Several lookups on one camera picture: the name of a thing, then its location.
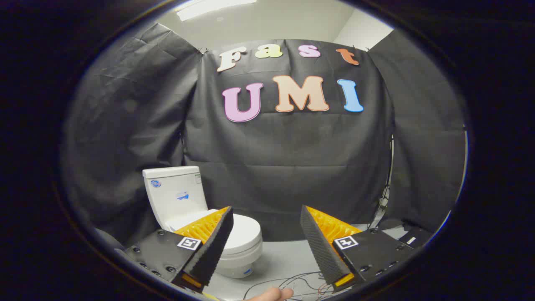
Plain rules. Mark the black backdrop cloth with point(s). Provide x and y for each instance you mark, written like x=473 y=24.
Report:
x=292 y=167

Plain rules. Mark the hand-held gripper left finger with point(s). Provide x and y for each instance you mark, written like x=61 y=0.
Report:
x=213 y=251

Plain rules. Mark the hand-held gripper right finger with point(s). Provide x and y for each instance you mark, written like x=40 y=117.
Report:
x=319 y=251

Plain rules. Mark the white toilet lid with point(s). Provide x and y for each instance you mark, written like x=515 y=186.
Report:
x=244 y=234

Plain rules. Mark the white toilet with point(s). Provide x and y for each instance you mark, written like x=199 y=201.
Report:
x=175 y=196

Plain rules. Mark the black box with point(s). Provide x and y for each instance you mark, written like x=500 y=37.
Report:
x=422 y=234

